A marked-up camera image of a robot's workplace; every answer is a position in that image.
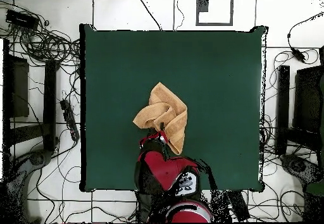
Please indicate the orange-tan terry towel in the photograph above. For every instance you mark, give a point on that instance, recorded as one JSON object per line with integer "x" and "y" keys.
{"x": 162, "y": 95}

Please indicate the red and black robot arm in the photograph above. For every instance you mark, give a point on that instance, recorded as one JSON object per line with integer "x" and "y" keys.
{"x": 164, "y": 170}

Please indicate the green cloth item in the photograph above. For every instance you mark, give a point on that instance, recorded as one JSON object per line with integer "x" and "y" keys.
{"x": 316, "y": 189}

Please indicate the dark green table cloth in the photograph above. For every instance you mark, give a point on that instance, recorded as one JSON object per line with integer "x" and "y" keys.
{"x": 215, "y": 82}

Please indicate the black power strip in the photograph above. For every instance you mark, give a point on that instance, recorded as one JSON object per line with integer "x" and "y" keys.
{"x": 238, "y": 205}
{"x": 69, "y": 120}

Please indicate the black tripod base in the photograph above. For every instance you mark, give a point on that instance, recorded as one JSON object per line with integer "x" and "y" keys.
{"x": 297, "y": 165}
{"x": 38, "y": 158}

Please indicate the grey square plate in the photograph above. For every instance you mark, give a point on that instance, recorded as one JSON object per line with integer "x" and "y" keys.
{"x": 203, "y": 5}

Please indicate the black power adapter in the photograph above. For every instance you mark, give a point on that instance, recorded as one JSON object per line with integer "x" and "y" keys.
{"x": 298, "y": 55}

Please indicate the black electronics box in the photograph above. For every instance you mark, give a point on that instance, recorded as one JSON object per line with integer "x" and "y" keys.
{"x": 21, "y": 19}

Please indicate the black metal stand frame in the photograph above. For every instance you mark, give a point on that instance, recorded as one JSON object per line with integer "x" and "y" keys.
{"x": 283, "y": 107}
{"x": 49, "y": 95}

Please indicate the grey floor frame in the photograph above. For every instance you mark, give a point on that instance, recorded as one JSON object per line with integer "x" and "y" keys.
{"x": 215, "y": 24}

